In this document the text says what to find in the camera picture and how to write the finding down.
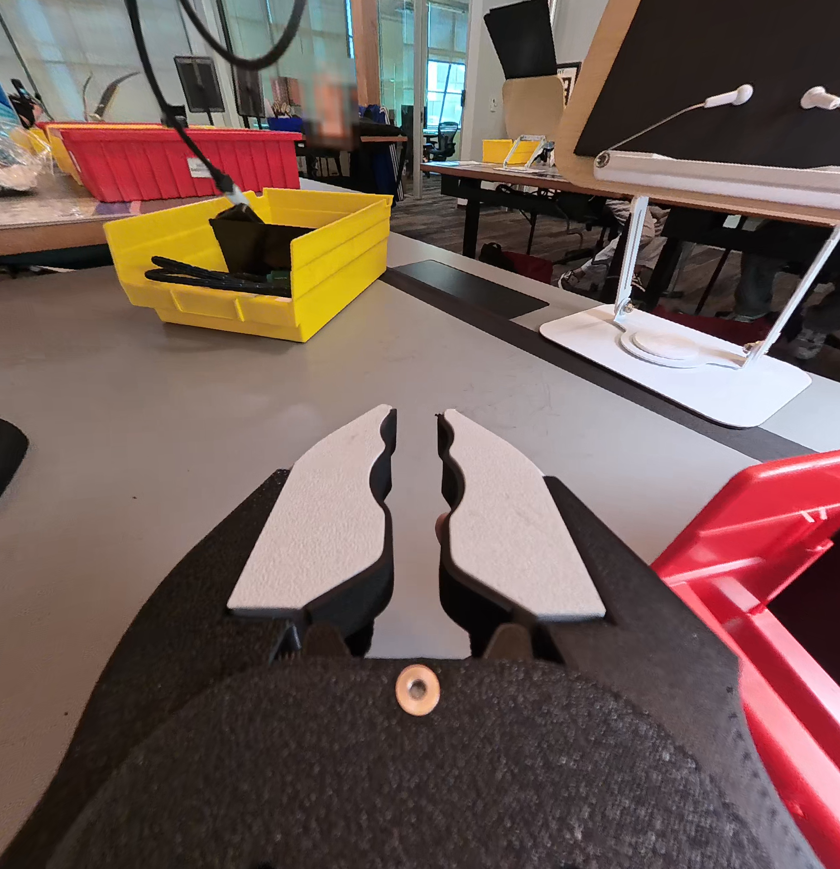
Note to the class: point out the yellow plastic bin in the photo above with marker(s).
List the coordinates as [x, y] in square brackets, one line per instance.
[338, 271]
[501, 153]
[46, 146]

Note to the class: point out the black bin divider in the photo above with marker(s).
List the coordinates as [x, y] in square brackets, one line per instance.
[820, 597]
[257, 244]

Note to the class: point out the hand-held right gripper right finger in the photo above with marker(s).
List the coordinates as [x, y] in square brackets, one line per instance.
[521, 536]

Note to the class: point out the black backpack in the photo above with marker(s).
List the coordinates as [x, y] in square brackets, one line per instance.
[494, 256]

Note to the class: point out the white folding tablet stand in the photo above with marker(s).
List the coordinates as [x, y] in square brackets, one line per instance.
[698, 380]
[528, 149]

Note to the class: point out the red bag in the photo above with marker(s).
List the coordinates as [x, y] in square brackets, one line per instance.
[528, 268]

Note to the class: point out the black round pad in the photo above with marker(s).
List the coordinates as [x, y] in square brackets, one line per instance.
[2, 461]

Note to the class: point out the grey usb hub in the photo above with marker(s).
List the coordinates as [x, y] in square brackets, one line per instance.
[238, 199]

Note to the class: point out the clear plastic bag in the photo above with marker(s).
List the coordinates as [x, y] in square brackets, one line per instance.
[9, 166]

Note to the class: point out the long red plastic bin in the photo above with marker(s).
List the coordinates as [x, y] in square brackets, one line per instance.
[155, 163]

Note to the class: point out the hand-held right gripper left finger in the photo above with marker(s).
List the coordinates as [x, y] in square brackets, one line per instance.
[318, 529]

